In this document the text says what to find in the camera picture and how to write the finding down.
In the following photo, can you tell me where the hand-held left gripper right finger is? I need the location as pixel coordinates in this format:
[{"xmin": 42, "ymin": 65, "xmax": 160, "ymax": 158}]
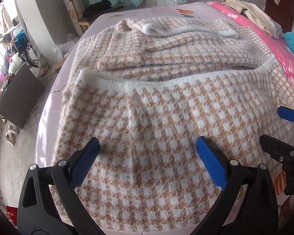
[{"xmin": 196, "ymin": 136, "xmax": 278, "ymax": 235}]

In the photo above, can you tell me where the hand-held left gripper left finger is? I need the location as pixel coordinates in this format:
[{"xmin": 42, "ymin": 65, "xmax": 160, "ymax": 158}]
[{"xmin": 17, "ymin": 137, "xmax": 100, "ymax": 235}]

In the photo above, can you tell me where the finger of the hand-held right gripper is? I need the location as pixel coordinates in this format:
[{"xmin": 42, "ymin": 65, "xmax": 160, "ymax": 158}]
[
  {"xmin": 259, "ymin": 134, "xmax": 294, "ymax": 162},
  {"xmin": 277, "ymin": 106, "xmax": 294, "ymax": 129}
]

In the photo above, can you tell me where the beige houndstooth knit coat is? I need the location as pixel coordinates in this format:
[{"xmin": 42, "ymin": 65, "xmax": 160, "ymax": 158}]
[{"xmin": 51, "ymin": 17, "xmax": 294, "ymax": 228}]

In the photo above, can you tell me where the beige clothes pile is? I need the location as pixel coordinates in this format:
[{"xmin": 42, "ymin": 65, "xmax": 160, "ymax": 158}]
[{"xmin": 222, "ymin": 0, "xmax": 280, "ymax": 38}]

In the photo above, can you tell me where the dark flat board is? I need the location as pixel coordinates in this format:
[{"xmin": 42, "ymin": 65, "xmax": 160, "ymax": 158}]
[{"xmin": 0, "ymin": 65, "xmax": 46, "ymax": 129}]

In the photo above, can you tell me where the dark red door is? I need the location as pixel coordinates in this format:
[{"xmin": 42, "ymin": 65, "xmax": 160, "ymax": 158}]
[{"xmin": 265, "ymin": 0, "xmax": 294, "ymax": 32}]

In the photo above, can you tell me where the clear plastic bag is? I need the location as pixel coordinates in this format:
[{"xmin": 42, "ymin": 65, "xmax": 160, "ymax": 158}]
[{"xmin": 53, "ymin": 33, "xmax": 81, "ymax": 59}]

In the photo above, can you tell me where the wheelchair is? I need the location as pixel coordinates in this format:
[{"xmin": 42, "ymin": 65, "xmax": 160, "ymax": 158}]
[{"xmin": 13, "ymin": 29, "xmax": 41, "ymax": 68}]

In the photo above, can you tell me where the black cloth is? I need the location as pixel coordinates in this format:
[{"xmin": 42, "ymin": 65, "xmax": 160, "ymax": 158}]
[{"xmin": 84, "ymin": 0, "xmax": 112, "ymax": 14}]

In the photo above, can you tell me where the wooden chair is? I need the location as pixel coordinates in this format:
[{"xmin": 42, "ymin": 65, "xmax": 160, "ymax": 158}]
[{"xmin": 63, "ymin": 0, "xmax": 125, "ymax": 33}]

